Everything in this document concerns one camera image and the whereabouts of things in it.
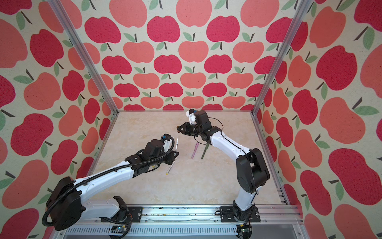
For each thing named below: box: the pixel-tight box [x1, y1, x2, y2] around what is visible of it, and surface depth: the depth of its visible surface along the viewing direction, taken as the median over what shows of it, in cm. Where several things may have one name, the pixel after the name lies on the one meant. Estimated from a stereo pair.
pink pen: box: [191, 142, 200, 160], surface depth 100 cm
